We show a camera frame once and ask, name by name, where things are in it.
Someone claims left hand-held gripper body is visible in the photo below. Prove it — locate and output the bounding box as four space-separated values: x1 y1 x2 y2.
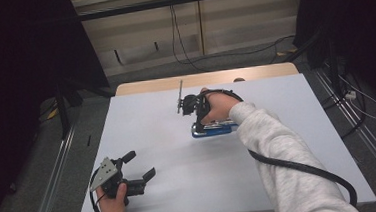
86 154 148 209

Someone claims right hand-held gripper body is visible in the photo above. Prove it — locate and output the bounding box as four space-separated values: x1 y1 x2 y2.
174 78 209 119

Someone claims blue stapler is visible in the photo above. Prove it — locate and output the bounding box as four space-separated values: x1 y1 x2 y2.
190 116 241 140

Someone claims person's right hand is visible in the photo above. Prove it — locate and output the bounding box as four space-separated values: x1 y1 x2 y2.
198 84 243 126

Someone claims person's left hand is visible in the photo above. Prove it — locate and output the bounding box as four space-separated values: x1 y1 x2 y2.
94 181 130 212

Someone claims white table sheet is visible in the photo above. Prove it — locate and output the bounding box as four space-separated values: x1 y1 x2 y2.
69 68 376 212

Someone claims black tripod stand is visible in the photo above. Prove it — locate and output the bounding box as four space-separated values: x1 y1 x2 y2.
37 75 117 142

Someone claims beige wooden shelf unit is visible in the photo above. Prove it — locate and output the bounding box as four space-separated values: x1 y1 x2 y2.
70 0 309 80

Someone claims black curtain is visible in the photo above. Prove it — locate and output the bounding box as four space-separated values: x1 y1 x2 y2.
290 0 376 119
0 0 119 212

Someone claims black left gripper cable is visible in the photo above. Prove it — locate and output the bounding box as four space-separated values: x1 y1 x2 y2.
86 167 108 212

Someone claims black hanging floor cable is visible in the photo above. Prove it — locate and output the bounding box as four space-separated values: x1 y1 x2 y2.
168 0 299 76

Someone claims metal floor rail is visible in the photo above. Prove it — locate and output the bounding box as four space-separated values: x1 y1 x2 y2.
20 125 83 212
313 65 376 196

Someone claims black horizontal frame bar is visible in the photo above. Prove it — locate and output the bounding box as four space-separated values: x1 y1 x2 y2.
73 0 307 24

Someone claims thick black right gripper cable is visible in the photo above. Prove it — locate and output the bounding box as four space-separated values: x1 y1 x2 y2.
204 79 359 212

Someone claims black floor cable bundle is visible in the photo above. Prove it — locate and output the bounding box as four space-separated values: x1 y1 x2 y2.
316 58 370 142

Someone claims thin white floor cable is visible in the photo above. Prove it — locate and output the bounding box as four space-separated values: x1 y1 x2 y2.
337 72 376 124

